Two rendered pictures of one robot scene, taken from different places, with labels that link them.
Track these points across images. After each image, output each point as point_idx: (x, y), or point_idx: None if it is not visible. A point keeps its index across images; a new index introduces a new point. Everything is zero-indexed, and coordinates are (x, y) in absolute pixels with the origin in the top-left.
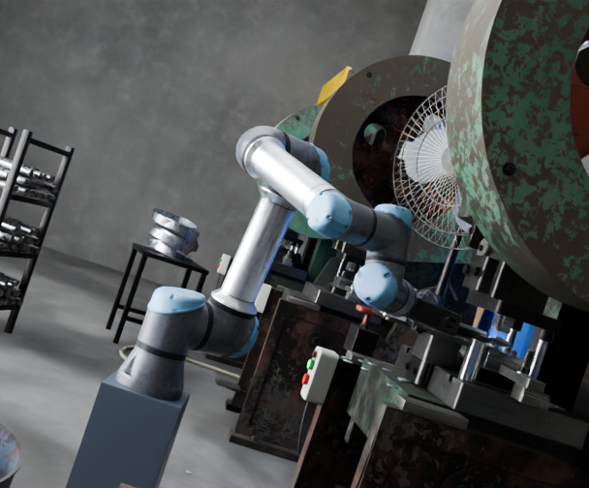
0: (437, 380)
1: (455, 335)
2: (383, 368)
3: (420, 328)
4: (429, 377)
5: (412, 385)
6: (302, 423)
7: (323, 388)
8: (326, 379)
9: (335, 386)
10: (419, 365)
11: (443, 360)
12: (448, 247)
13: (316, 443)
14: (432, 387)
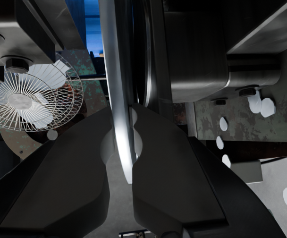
0: None
1: (146, 30)
2: (225, 130)
3: (246, 234)
4: (250, 56)
5: None
6: (269, 162)
7: (246, 168)
8: (235, 168)
9: (236, 154)
10: (236, 86)
11: (210, 39)
12: (80, 82)
13: None
14: None
